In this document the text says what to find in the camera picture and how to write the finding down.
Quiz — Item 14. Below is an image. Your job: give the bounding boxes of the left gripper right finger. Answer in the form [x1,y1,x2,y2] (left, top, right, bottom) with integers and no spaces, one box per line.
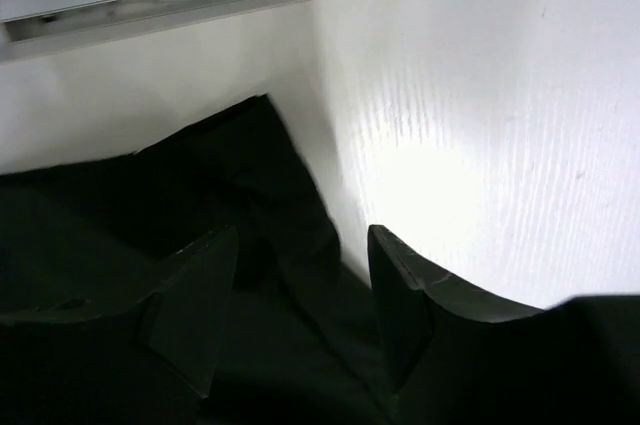
[368,225,544,395]

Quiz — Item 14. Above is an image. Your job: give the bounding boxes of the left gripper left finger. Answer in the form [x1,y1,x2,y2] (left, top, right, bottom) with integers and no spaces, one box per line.
[1,226,238,398]

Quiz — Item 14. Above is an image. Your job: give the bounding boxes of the black trousers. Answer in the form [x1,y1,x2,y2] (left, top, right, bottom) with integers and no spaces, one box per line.
[1,96,393,424]

